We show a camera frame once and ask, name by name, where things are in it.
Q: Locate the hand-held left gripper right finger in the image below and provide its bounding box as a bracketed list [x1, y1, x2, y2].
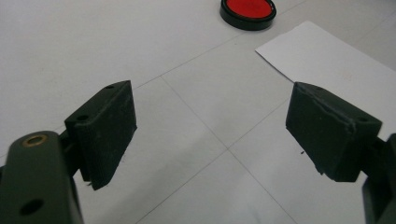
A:
[285, 81, 384, 183]

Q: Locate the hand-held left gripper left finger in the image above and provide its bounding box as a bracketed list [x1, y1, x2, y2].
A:
[64, 79, 138, 191]

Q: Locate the round red ink pad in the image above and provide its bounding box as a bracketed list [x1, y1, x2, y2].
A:
[219, 0, 277, 32]

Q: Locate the small white paper sheet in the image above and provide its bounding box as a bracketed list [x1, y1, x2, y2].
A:
[255, 20, 396, 141]

